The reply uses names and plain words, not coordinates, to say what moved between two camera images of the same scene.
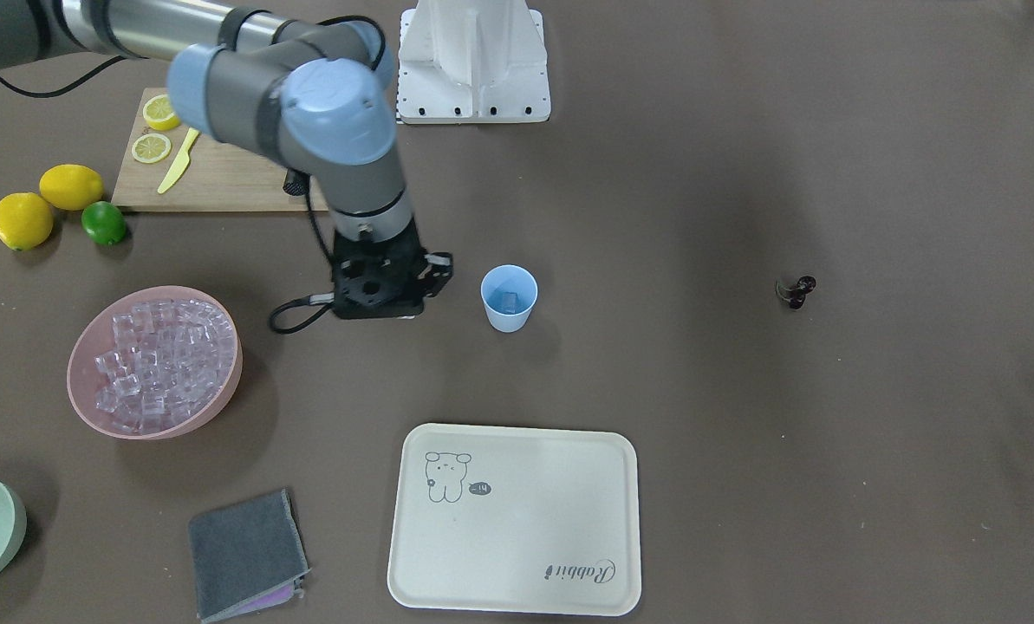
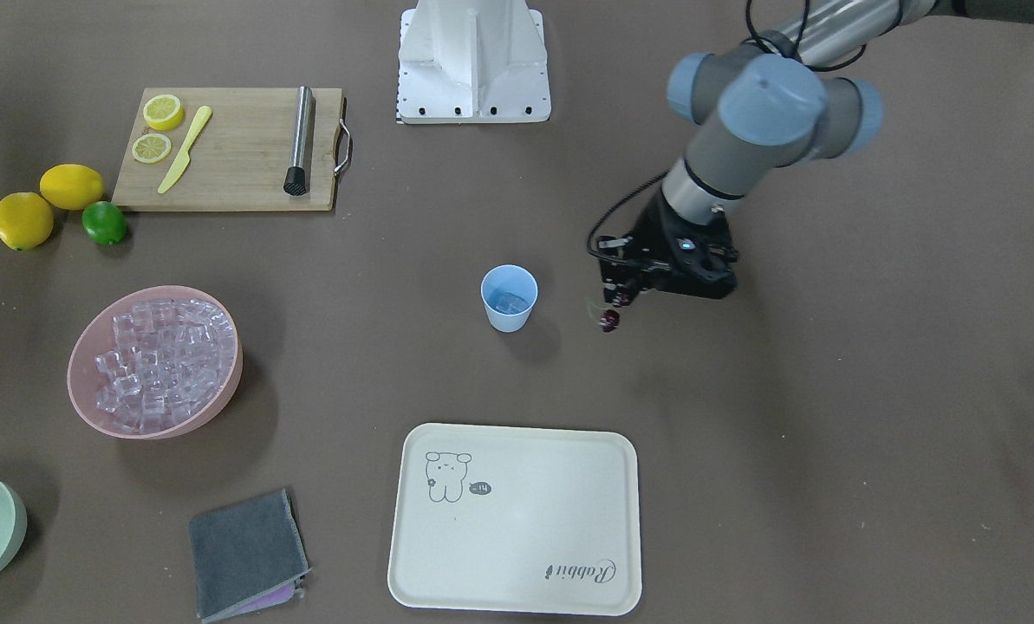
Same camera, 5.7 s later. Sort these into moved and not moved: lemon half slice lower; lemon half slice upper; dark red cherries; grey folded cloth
Moved: dark red cherries
Not moved: lemon half slice upper; lemon half slice lower; grey folded cloth
